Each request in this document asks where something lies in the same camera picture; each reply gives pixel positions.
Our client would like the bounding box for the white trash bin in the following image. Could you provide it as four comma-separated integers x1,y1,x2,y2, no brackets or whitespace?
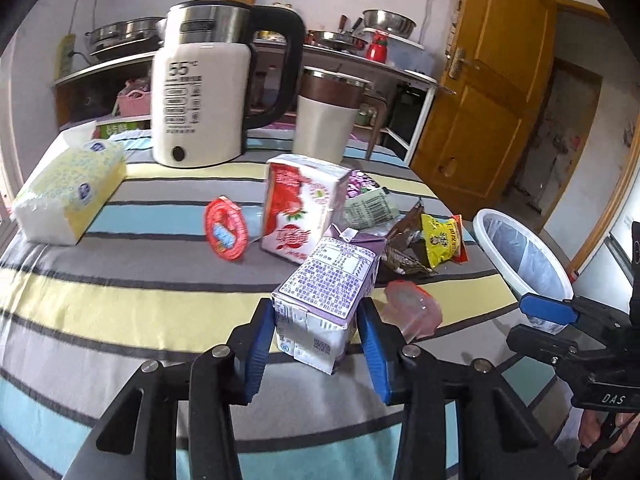
472,208,575,336

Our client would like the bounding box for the purple drink carton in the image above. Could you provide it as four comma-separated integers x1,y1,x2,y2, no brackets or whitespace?
271,224,388,375

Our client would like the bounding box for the steel mixing bowl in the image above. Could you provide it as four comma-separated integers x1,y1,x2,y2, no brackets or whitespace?
361,8,417,38

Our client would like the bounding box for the pink plastic basket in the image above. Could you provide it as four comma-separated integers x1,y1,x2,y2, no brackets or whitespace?
116,80,153,118

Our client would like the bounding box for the silver refrigerator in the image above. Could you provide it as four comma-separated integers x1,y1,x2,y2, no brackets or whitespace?
602,200,640,266

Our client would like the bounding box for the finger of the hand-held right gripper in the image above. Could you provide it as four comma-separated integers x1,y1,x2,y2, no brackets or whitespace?
506,324,608,386
517,294,632,332

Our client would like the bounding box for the electric griddle pan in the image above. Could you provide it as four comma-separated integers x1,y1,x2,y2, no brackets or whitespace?
85,16,166,58

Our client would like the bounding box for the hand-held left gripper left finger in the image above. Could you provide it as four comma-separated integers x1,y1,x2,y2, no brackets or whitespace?
60,297,278,480

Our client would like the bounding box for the red round foil lid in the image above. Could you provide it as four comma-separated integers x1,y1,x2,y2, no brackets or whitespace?
204,196,249,262

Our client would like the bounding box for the yellow tissue pack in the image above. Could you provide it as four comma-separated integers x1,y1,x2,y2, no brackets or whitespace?
11,120,128,246

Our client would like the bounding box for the purple snack wrapper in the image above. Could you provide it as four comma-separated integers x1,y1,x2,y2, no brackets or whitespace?
345,169,383,201

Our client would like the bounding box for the person's right hand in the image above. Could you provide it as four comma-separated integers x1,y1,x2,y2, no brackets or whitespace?
577,409,640,461

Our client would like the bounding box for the steel pan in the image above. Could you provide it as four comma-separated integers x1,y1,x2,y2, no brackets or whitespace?
307,30,368,51

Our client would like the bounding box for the red plastic container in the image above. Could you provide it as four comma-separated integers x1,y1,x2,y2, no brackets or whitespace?
366,30,391,63

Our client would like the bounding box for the pink plastic jelly cup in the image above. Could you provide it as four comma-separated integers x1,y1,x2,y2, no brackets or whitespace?
384,280,443,343

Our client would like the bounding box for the cream brown tumbler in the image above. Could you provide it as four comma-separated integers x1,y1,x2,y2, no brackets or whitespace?
291,66,372,163

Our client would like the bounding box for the clear bin liner bag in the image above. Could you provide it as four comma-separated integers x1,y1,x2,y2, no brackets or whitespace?
487,217,568,301

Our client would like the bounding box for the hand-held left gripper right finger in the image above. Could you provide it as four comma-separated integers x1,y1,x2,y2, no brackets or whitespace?
357,297,571,480

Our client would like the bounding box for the yellow snack packet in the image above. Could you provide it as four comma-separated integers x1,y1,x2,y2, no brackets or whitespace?
420,212,471,268

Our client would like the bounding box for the clear plastic storage container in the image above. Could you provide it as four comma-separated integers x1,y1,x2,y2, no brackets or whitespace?
387,40,426,76

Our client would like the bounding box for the green cardboard box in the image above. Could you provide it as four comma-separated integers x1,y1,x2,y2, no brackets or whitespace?
97,119,151,138

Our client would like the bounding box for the brown foil wrapper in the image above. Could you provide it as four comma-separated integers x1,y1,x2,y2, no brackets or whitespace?
380,200,438,277

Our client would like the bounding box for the brass door handle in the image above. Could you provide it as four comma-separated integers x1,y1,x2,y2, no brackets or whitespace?
446,47,483,81

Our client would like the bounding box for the wooden door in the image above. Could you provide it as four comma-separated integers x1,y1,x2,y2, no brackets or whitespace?
407,0,558,201

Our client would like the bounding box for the grey green wrapper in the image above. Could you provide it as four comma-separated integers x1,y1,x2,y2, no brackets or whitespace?
342,187,401,231

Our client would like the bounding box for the cream electric kettle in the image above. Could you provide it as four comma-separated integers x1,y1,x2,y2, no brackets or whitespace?
150,2,307,168

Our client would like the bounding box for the red white milk carton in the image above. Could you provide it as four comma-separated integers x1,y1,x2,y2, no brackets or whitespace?
260,154,352,265

